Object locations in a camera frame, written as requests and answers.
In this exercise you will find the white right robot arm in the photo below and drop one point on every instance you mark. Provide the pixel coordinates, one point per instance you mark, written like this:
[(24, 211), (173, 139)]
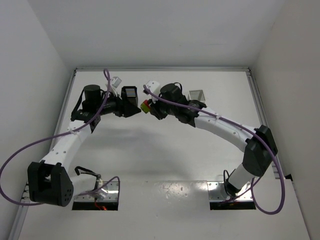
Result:
[(257, 144)]

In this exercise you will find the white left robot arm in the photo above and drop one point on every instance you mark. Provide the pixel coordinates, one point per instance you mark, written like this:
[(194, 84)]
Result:
[(48, 179)]

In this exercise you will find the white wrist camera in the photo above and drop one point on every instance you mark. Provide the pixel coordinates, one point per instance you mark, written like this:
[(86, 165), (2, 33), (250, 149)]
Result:
[(154, 87), (114, 84)]

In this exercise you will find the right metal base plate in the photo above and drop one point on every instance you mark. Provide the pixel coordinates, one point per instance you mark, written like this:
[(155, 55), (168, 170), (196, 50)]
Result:
[(217, 193)]

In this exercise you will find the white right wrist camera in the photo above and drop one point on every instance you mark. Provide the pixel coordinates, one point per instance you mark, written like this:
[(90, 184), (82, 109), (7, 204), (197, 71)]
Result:
[(154, 87)]

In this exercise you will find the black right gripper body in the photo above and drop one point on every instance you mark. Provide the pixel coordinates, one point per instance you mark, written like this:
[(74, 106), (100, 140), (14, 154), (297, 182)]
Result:
[(155, 109)]

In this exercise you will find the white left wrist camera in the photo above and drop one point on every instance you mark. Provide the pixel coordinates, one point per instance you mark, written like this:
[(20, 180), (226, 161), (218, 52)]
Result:
[(114, 84)]

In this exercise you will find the black slotted bin left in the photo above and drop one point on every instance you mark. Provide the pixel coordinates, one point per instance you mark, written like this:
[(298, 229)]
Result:
[(129, 95)]

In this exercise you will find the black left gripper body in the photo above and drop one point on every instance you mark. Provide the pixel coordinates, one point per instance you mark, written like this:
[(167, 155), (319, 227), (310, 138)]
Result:
[(124, 108)]

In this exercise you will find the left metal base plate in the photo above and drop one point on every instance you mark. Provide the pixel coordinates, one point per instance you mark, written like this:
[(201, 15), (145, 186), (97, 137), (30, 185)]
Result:
[(108, 194)]

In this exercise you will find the metal base plate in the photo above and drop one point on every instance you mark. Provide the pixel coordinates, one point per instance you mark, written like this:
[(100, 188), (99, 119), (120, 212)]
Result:
[(217, 193), (108, 194)]

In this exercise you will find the white slotted bin far right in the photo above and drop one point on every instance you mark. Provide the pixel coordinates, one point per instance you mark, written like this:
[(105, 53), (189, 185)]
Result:
[(197, 95)]

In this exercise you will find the green red brown lego stack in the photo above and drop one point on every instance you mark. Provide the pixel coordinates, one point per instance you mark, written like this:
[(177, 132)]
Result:
[(145, 106)]

